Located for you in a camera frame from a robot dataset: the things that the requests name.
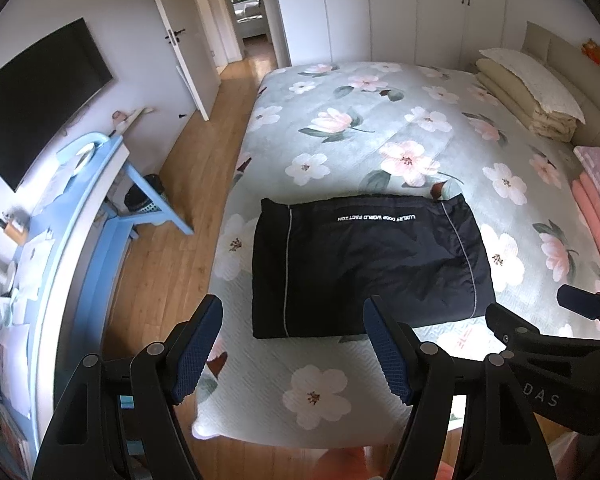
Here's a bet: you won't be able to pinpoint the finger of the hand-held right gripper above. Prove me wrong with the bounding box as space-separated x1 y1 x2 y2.
556 284 600 341
485 302 548 358

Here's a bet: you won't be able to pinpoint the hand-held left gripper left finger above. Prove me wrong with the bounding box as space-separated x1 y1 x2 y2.
30 294 224 480

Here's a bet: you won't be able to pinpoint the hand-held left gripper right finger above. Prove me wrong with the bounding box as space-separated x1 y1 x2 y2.
362 295 558 480

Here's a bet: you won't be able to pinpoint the black jacket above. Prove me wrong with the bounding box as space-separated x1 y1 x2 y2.
252 194 497 341

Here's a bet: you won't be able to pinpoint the folded pink blanket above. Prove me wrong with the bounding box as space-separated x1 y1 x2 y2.
571 172 600 296

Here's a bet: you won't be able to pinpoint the light blue desk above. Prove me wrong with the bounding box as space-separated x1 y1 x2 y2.
0 131 196 480

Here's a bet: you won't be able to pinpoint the black waste bin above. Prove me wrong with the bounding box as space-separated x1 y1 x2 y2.
124 174 167 213

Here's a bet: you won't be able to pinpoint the white papers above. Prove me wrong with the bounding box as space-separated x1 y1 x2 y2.
10 232 56 301

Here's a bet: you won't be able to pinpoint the floral bedspread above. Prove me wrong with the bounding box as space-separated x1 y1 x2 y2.
191 61 600 448

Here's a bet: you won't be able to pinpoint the stack of books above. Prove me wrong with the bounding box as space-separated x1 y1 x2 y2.
0 367 37 480

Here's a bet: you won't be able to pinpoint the folded beige quilt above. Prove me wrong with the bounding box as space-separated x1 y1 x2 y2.
475 57 578 142

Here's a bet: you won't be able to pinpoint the white pillow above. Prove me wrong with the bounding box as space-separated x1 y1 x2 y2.
479 47 587 125

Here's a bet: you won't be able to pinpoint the beige padded headboard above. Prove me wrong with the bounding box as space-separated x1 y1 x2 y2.
520 21 600 151

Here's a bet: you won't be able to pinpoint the white door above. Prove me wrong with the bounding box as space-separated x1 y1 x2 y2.
141 0 222 122

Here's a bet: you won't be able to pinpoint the white wardrobe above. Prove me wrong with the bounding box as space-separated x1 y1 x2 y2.
270 0 508 68

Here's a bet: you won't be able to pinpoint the wooden wall ornament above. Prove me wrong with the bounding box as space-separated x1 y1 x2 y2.
111 106 154 136

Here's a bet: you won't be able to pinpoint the black wall television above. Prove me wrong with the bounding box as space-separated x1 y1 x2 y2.
0 17 114 193

